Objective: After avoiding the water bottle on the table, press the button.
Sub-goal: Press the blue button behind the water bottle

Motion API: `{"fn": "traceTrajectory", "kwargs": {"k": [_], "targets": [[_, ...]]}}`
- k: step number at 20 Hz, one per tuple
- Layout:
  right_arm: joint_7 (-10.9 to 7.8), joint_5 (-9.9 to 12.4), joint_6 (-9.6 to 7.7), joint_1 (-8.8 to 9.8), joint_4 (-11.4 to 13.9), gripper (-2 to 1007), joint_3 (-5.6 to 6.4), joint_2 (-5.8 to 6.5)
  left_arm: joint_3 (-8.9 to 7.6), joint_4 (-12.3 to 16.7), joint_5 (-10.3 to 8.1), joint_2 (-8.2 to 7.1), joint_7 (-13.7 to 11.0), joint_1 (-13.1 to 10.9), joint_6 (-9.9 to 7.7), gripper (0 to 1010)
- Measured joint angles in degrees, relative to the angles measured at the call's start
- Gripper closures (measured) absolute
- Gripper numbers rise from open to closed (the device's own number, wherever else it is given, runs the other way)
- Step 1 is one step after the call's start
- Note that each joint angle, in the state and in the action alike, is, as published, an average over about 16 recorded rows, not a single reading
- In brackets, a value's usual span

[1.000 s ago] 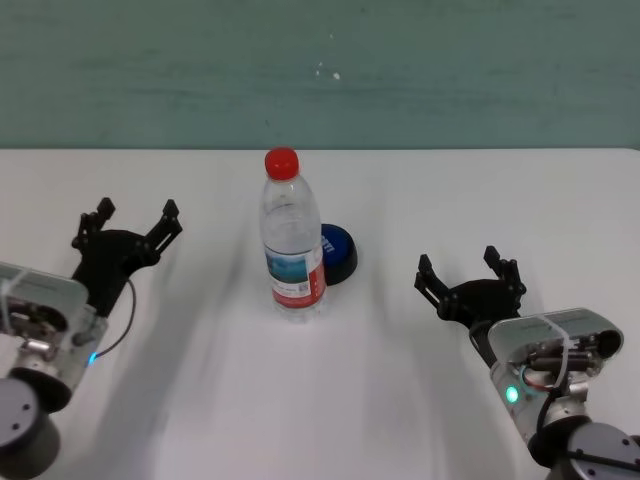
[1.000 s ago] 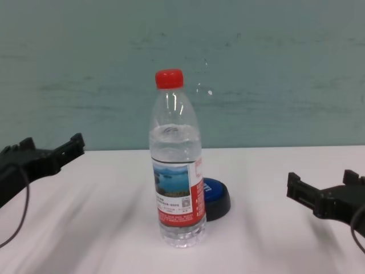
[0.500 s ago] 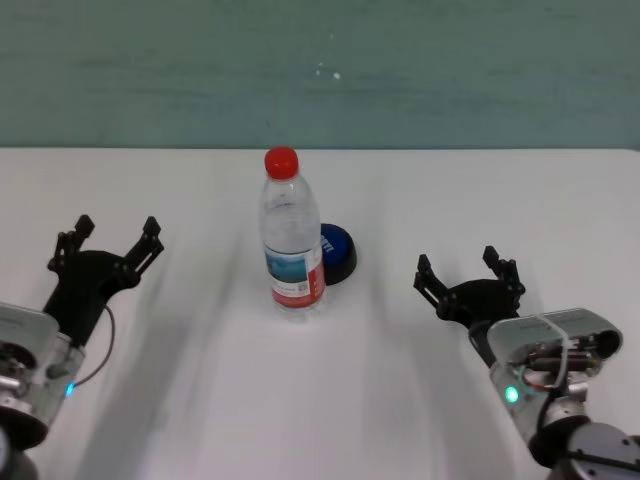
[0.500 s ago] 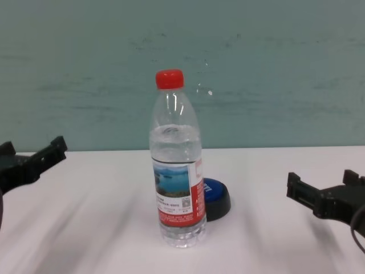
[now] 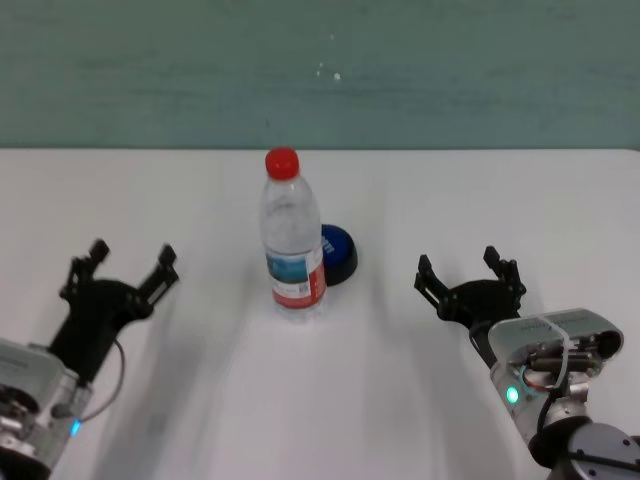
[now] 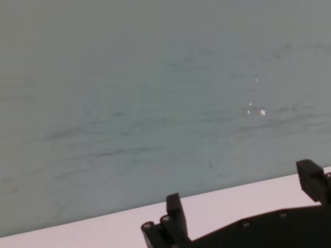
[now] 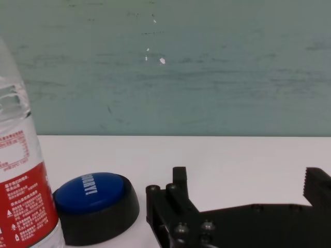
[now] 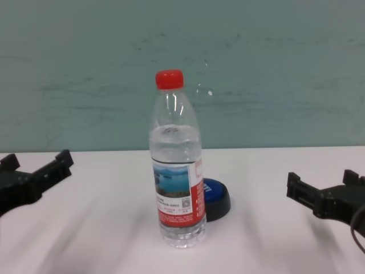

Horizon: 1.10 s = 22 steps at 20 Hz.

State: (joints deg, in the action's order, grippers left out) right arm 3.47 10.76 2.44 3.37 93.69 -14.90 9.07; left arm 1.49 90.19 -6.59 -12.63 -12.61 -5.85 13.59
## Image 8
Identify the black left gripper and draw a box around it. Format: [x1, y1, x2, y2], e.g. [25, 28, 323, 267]
[0, 149, 75, 218]

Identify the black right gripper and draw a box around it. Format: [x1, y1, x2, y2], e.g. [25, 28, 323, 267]
[286, 169, 365, 229]

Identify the blue push button black base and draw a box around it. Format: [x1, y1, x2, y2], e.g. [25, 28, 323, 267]
[201, 177, 232, 223]

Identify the clear water bottle red cap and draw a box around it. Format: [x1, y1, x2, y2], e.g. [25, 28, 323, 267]
[148, 68, 207, 249]

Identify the thin black right gripper cable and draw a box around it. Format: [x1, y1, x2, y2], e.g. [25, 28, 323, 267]
[350, 205, 365, 255]

